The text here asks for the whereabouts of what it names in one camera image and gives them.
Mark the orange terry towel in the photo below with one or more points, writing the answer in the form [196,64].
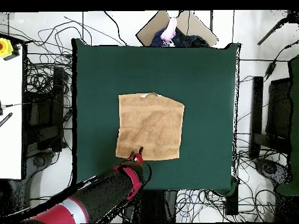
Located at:
[151,116]

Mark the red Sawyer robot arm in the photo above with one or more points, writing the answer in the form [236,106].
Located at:
[58,214]

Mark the dark blue laundry pile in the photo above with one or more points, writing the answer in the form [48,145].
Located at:
[186,40]

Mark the pink cloth item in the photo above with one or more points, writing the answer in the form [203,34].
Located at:
[169,30]

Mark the black flat panel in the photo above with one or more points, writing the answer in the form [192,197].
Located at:
[279,107]

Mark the dark green table cloth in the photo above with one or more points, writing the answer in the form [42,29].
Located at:
[105,70]

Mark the black equipment box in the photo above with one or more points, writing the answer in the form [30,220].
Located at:
[46,116]

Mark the brown cardboard box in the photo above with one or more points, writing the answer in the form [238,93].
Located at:
[149,32]

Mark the black upright bar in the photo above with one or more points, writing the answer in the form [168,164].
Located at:
[257,105]

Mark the white side table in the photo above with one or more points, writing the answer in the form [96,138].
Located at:
[10,116]

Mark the yellow emergency stop button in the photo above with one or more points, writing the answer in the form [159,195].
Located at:
[5,47]

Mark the black thin rod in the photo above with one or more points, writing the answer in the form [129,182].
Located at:
[273,30]

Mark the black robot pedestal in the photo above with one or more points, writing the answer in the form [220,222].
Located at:
[158,205]

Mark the grey round pedestal foot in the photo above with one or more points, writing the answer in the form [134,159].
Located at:
[38,161]
[269,168]

